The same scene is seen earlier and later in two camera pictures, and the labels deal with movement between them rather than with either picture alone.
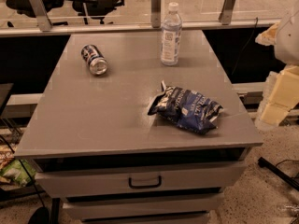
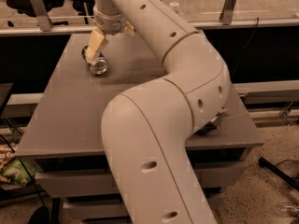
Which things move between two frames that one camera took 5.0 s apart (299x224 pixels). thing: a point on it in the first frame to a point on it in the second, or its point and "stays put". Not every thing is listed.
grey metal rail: (128, 28) stays put
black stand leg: (282, 175) stays put
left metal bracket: (39, 9) stays put
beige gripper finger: (268, 37) to (112, 24)
